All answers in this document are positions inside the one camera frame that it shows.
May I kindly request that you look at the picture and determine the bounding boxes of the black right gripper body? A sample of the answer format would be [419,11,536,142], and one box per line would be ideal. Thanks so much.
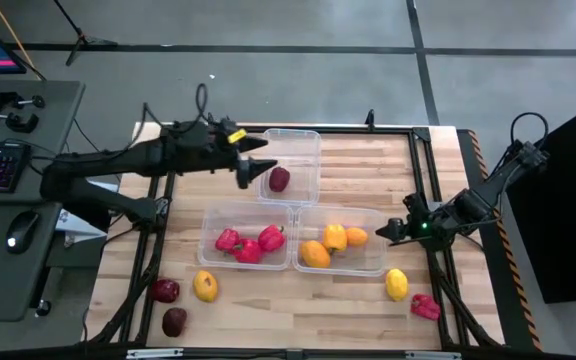
[402,191,445,251]

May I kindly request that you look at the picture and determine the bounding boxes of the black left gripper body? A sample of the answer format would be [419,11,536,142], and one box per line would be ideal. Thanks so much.
[204,118,243,175]

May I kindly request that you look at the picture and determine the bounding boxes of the dark red apple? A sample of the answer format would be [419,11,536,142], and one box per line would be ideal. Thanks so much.
[268,166,292,194]
[151,278,181,304]

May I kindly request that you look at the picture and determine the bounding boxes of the oval orange fruit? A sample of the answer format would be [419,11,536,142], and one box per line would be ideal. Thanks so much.
[344,227,370,248]

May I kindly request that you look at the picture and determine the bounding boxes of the clear plastic bin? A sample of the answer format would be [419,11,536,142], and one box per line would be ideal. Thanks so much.
[292,203,389,277]
[197,200,295,271]
[256,128,323,206]

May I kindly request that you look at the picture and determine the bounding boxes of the yellow lemon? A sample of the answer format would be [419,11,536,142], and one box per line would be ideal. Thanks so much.
[385,268,410,302]

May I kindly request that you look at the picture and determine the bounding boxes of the orange-yellow bell pepper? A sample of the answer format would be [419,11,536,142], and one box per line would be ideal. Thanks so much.
[322,223,348,253]

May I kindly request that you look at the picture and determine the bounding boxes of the red bell pepper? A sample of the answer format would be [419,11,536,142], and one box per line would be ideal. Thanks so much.
[410,293,442,322]
[214,228,242,253]
[232,238,264,265]
[257,224,288,253]

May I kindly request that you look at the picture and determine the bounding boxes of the yellow pepper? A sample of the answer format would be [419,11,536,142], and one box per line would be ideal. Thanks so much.
[192,270,219,304]

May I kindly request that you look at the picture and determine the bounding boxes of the dark red pepper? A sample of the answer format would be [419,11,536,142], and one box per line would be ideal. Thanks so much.
[161,306,189,338]

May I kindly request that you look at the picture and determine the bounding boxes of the black orange hazard strip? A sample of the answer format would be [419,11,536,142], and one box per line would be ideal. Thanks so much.
[456,128,544,352]

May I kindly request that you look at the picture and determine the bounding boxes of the black panel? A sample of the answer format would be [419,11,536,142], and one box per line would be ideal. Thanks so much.
[497,96,576,305]

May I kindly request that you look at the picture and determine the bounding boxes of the white paper sheet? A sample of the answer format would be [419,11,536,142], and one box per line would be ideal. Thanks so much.
[55,208,107,247]

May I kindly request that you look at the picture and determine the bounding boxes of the black tripod stand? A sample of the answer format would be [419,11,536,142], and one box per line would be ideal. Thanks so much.
[50,0,119,67]

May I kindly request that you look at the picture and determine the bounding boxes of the grey desk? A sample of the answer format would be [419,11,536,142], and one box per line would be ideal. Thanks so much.
[0,78,87,324]

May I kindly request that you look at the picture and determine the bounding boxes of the black c-clamp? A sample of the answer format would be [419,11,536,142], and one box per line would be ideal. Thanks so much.
[0,89,47,111]
[0,107,40,134]

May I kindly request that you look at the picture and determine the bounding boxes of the black computer mouse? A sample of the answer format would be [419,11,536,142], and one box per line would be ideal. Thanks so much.
[5,209,41,255]

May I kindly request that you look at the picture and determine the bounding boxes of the yellow pole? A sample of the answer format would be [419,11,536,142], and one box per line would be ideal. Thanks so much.
[0,0,37,69]

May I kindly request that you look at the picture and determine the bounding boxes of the black aluminium table frame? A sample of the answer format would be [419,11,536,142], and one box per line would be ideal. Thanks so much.
[87,122,504,357]

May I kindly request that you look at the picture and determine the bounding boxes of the silver metal bracket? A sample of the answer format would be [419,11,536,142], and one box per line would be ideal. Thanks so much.
[126,348,185,360]
[405,350,463,360]

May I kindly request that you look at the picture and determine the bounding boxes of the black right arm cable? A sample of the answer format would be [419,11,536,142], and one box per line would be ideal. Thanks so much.
[509,111,551,151]

